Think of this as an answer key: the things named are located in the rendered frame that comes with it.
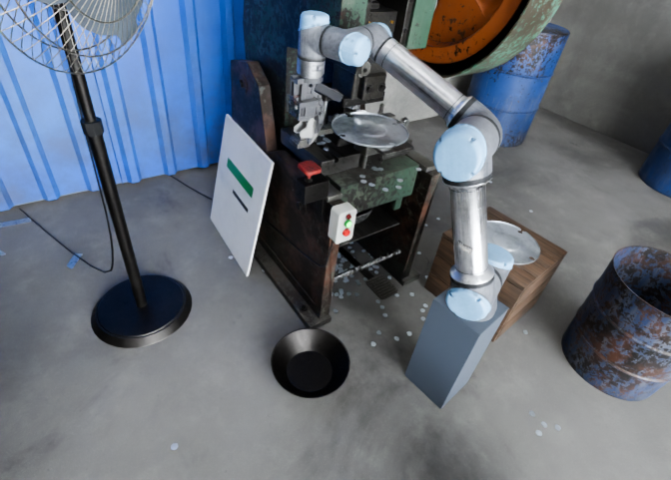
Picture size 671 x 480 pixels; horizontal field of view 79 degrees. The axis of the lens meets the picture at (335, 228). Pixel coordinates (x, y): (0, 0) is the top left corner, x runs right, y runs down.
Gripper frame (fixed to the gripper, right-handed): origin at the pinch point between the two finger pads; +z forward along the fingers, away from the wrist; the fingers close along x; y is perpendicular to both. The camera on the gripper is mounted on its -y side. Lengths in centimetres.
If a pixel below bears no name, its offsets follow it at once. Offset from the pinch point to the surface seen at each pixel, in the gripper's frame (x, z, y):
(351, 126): -15.1, 7.0, -28.0
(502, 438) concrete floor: 83, 85, -36
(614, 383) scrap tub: 95, 77, -88
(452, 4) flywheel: -17, -33, -69
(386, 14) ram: -14.7, -31.0, -35.5
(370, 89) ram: -10.2, -8.6, -30.0
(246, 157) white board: -55, 35, -3
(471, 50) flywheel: -1, -22, -66
